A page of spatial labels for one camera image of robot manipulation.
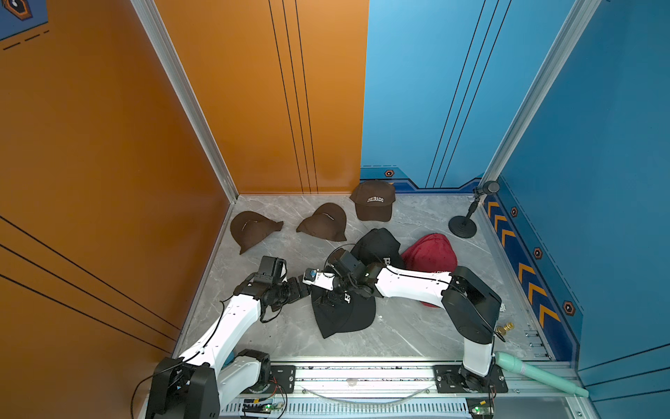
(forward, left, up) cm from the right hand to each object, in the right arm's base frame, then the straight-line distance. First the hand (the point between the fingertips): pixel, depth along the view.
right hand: (320, 286), depth 85 cm
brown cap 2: (+29, -1, -2) cm, 29 cm away
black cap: (-7, -7, -2) cm, 10 cm away
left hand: (0, +6, -1) cm, 6 cm away
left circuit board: (-32, +15, -7) cm, 36 cm away
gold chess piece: (-12, -57, -5) cm, 58 cm away
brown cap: (+25, +29, 0) cm, 39 cm away
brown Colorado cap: (+41, -20, -1) cm, 46 cm away
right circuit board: (-31, -46, -10) cm, 56 cm away
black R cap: (+13, -20, +5) cm, 24 cm away
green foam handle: (-20, -55, -5) cm, 59 cm away
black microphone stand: (+30, -57, -6) cm, 65 cm away
